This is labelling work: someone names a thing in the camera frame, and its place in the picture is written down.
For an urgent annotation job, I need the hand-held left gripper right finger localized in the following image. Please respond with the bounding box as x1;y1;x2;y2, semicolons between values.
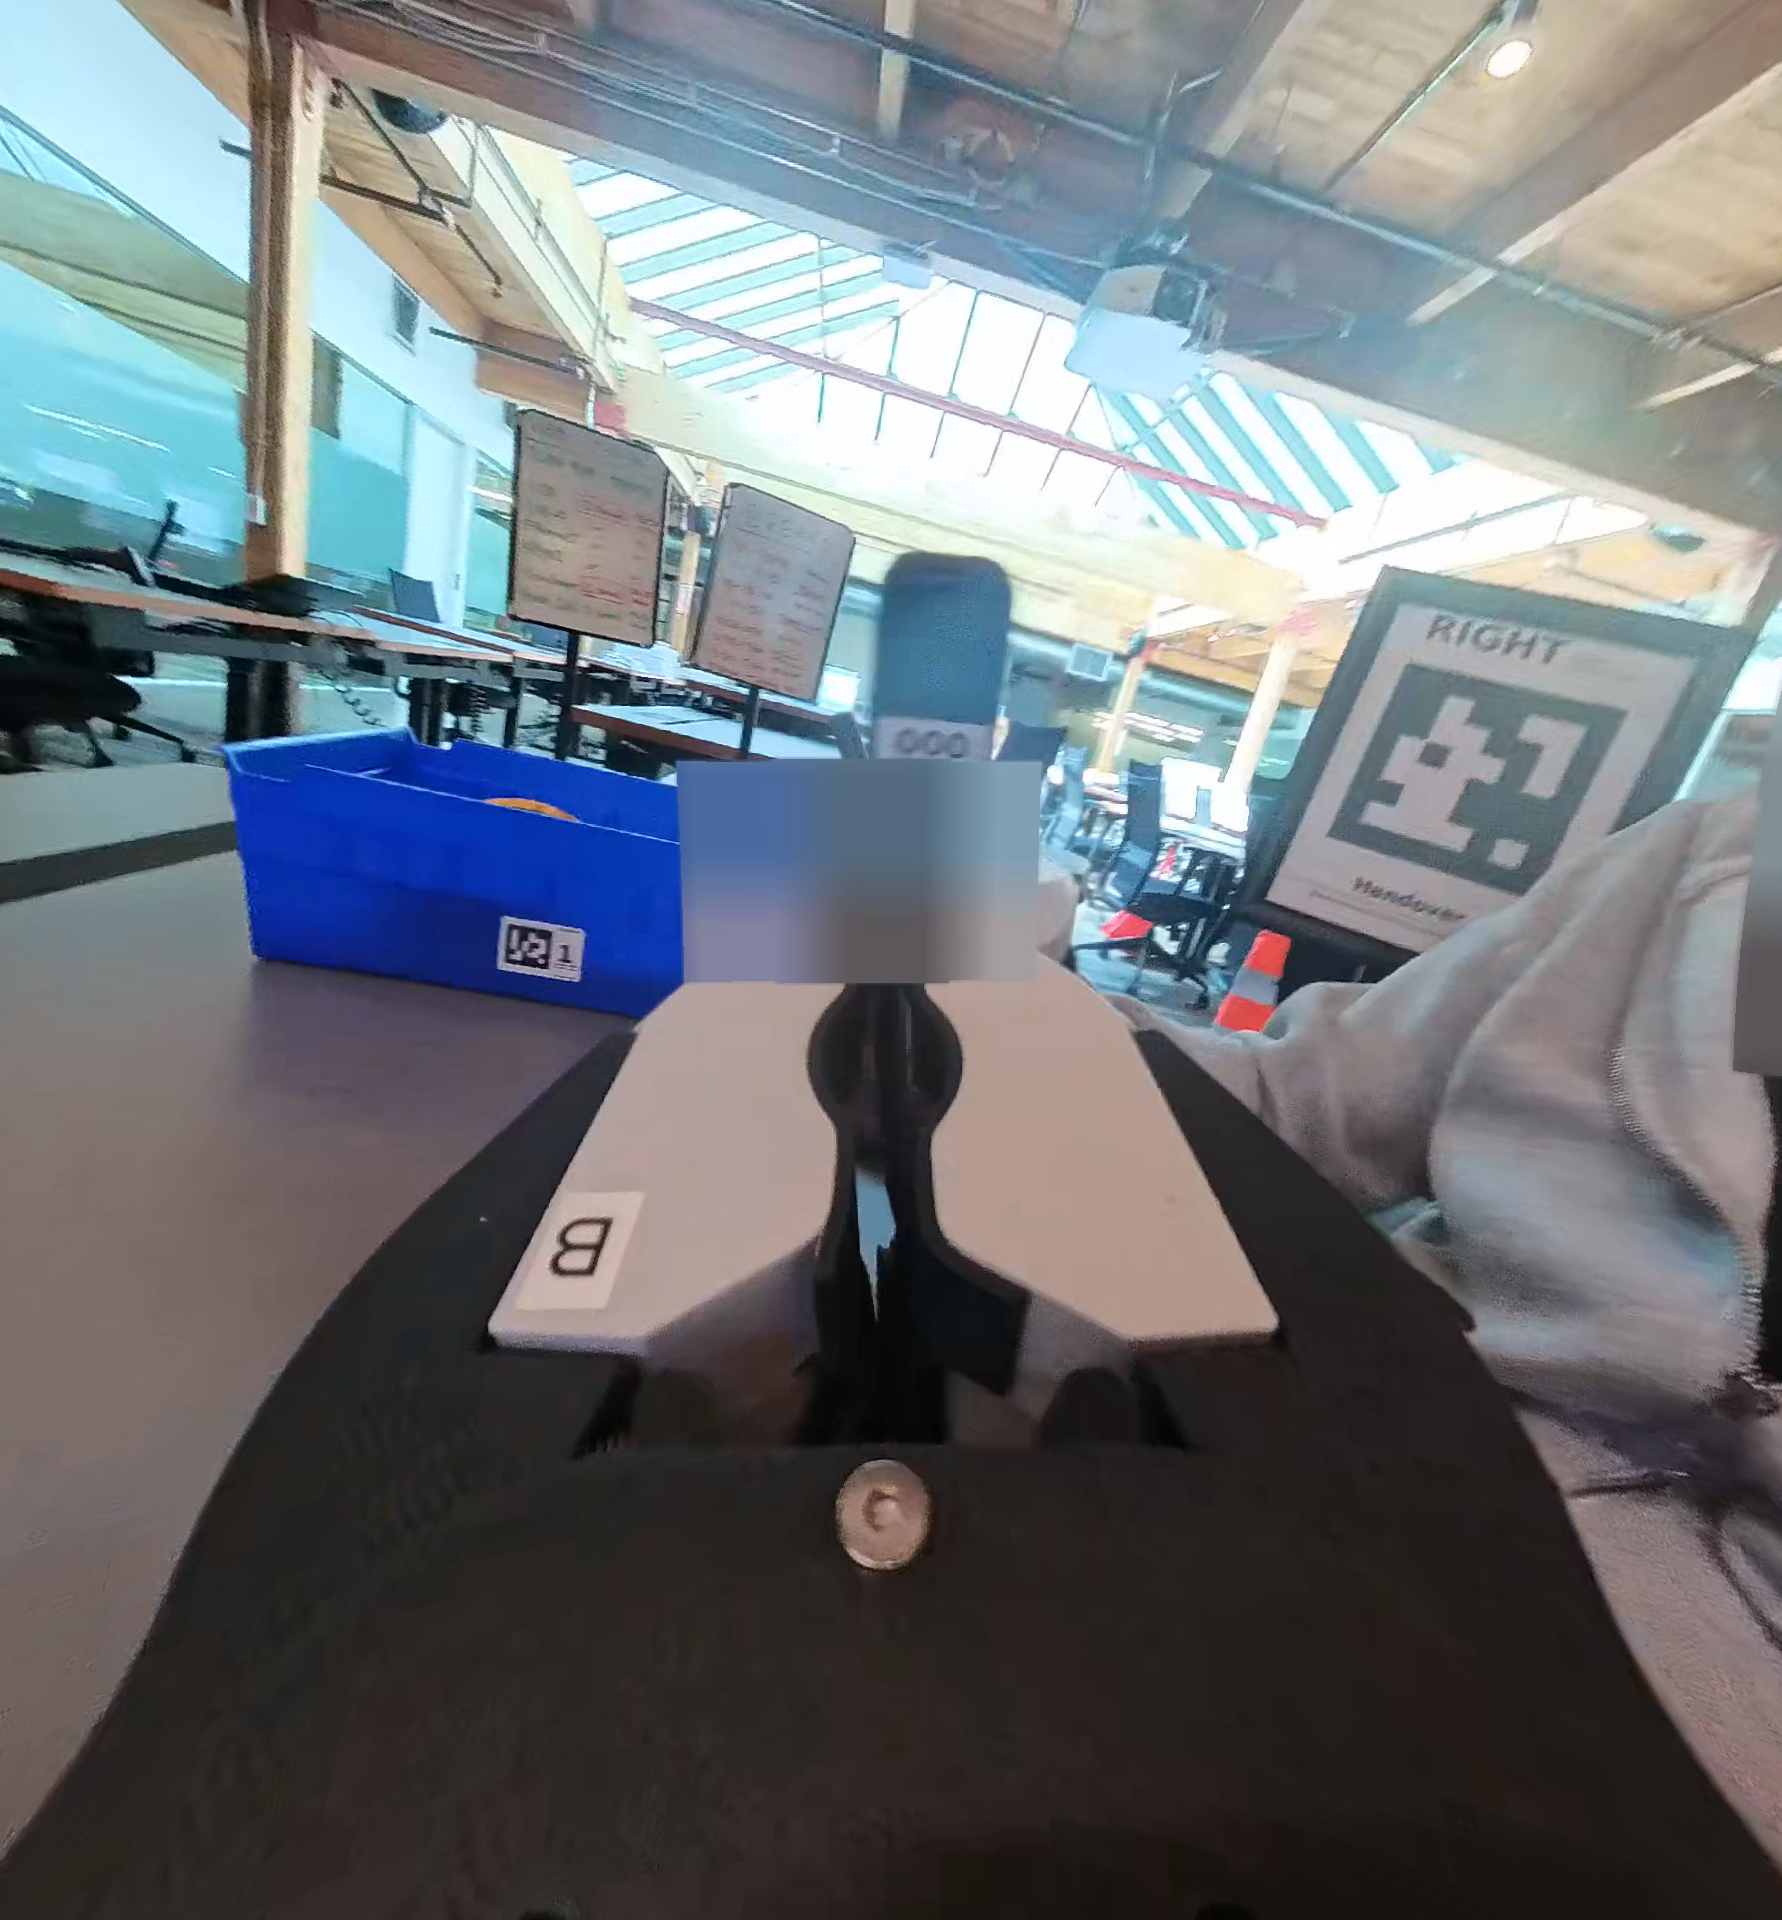
890;982;1280;1400

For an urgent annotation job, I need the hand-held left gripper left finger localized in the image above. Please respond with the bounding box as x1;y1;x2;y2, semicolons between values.
490;982;869;1353

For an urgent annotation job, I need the blue plastic bin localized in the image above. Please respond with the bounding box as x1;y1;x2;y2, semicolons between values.
221;729;682;1019

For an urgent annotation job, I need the wooden office desk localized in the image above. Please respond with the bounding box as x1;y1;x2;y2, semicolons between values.
0;537;520;755
573;703;832;771

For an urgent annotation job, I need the whiteboard on stand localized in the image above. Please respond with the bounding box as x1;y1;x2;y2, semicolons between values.
505;408;674;763
687;486;860;759

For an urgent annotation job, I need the white ceiling projector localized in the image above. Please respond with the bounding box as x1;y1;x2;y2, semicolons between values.
1065;265;1233;408

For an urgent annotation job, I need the person's grey hoodie torso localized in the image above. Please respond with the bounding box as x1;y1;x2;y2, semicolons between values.
1432;798;1782;1920

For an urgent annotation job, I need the framed black white marker poster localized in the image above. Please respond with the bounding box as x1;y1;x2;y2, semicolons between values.
1259;568;1757;957

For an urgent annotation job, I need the black office chair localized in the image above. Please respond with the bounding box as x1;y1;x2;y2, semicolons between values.
0;598;147;771

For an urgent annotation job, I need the wooden support post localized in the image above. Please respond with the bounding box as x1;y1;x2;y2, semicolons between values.
243;29;331;738

